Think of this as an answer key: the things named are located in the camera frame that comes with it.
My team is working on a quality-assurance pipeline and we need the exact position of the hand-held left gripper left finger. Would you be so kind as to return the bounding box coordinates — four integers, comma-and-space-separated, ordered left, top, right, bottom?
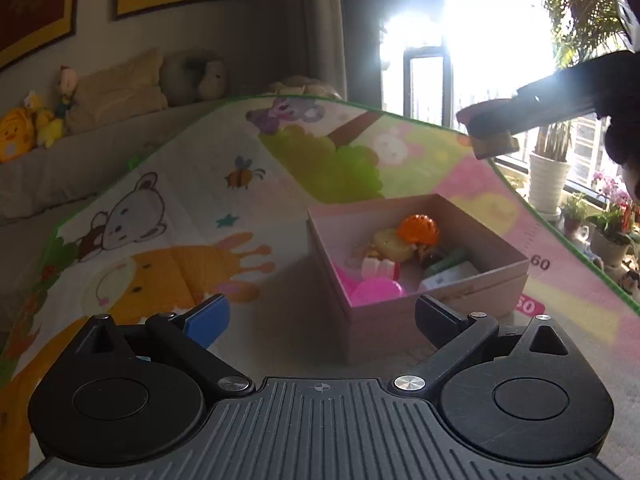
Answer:
59, 294, 257, 402

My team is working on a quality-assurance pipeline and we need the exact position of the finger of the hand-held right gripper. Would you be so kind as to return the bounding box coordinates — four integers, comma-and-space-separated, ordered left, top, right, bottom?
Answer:
456, 61, 597, 135

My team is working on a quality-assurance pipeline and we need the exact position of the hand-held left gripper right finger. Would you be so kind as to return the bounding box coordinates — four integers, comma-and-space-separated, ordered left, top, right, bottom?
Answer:
388, 293, 574, 402

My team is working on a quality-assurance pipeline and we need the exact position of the pink cardboard box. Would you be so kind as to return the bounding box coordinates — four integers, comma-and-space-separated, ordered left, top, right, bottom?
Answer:
305, 192, 530, 365

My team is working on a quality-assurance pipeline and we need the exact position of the white green toy block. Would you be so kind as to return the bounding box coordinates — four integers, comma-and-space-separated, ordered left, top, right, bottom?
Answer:
417, 260, 479, 291

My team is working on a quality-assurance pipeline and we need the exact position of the round pink toy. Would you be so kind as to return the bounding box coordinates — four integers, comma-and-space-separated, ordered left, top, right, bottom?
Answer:
349, 277, 405, 306

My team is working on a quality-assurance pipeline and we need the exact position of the small tan toy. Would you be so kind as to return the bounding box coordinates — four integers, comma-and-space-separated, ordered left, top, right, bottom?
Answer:
472, 130, 520, 160

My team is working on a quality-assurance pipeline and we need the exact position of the white red toy piece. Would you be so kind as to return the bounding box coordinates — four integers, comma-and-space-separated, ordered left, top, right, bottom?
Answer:
359, 254, 401, 281

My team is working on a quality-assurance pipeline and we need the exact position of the yellow and pink donut keychain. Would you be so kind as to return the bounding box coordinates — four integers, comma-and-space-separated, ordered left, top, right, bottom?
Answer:
372, 227, 419, 264

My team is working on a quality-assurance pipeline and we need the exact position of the orange toy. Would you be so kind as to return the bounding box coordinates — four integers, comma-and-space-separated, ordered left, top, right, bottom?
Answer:
397, 213, 441, 247

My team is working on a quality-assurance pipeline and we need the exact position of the green toy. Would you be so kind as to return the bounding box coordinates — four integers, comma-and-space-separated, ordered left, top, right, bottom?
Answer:
425, 248, 471, 274

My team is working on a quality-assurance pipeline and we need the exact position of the white ribbed plant pot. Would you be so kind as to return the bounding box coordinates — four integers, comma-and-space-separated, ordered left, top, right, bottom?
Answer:
527, 152, 572, 214

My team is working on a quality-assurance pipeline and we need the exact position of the palm plant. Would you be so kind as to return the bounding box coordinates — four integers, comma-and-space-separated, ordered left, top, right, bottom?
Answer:
524, 0, 632, 72

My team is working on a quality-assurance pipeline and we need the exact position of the pink orchid plant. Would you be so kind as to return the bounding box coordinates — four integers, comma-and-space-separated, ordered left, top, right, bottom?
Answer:
589, 172, 632, 207

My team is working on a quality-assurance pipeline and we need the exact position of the pink scoop toy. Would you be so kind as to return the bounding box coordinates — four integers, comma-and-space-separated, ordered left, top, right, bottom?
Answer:
333, 264, 357, 302

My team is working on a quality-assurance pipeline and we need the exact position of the cartoon play mat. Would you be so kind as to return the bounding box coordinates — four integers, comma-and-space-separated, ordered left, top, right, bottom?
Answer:
0, 94, 640, 413

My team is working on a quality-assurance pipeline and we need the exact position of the grey plush bear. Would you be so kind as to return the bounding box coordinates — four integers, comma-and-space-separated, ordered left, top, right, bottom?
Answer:
197, 57, 229, 104

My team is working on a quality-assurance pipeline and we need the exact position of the grey plush sheep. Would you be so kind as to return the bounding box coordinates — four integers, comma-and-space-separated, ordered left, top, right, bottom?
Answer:
159, 49, 213, 107

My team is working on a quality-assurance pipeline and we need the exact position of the grey curtain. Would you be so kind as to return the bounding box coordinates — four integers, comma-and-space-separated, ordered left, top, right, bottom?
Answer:
259, 0, 387, 109

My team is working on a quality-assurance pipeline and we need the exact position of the beige pillow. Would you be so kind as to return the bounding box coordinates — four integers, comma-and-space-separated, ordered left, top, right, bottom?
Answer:
67, 48, 169, 134

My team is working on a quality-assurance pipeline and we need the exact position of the beige plush toy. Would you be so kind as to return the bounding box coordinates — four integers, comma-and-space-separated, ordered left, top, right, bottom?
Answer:
267, 74, 347, 102

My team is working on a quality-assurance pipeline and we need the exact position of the small yellow plush duck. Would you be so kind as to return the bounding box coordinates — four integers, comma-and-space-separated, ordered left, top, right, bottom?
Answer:
22, 90, 66, 149

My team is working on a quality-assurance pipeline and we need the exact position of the large yellow plush toy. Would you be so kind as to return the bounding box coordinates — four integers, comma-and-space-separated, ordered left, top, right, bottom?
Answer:
0, 107, 37, 164

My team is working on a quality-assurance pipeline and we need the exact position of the brown-haired cartoon doll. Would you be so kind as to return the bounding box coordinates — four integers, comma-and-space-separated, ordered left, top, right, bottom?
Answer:
54, 64, 79, 122

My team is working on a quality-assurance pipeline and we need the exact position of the window frame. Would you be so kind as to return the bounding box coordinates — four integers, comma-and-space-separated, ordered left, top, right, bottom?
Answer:
402, 47, 454, 127

